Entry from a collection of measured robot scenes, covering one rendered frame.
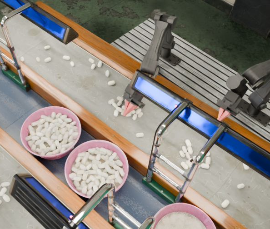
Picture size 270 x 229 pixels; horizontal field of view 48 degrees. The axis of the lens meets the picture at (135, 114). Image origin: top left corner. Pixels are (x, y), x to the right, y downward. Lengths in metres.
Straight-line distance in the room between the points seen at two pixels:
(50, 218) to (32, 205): 0.07
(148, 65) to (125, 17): 1.87
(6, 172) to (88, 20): 2.11
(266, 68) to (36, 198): 1.01
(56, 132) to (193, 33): 2.06
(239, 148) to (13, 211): 0.87
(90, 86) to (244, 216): 0.93
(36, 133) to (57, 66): 0.42
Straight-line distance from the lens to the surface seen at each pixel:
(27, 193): 0.94
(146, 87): 1.14
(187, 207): 1.29
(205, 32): 3.20
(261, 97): 1.59
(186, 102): 1.07
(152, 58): 1.40
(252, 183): 1.43
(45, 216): 0.91
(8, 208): 1.33
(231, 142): 1.07
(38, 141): 1.43
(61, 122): 1.47
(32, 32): 1.94
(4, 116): 1.64
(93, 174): 1.34
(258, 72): 1.37
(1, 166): 1.42
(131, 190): 1.36
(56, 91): 1.56
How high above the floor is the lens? 1.94
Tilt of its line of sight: 55 degrees down
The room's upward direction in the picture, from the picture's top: 6 degrees clockwise
